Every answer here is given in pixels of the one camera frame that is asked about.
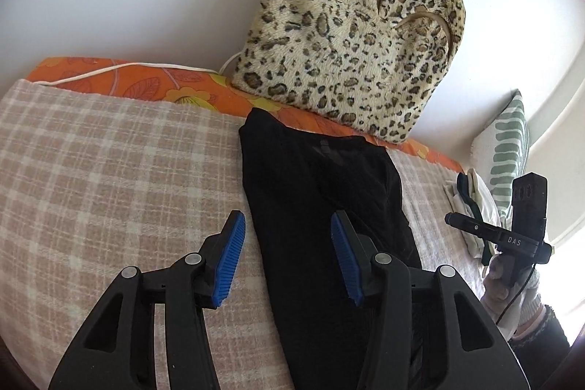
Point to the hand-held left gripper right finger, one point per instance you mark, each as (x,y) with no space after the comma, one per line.
(345,257)

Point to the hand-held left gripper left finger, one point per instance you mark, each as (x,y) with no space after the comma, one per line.
(228,262)

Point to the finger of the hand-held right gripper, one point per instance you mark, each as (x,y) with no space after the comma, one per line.
(498,234)

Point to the black t-shirt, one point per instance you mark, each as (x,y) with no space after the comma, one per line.
(297,189)

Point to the person's right forearm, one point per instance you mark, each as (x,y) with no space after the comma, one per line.
(544,333)

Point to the person's right hand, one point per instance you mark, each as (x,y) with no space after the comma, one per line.
(512,307)

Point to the white folded garment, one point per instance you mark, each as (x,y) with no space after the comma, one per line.
(477,193)

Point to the dark blue folded garment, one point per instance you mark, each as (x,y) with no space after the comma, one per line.
(466,193)

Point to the green striped pillow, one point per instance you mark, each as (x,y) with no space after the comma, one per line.
(505,143)

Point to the beige checked blanket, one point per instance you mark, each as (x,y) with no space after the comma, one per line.
(91,189)

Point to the orange floral bed sheet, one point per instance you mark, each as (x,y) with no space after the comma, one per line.
(137,84)

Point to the leopard print cushion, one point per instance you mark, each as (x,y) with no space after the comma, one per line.
(347,29)

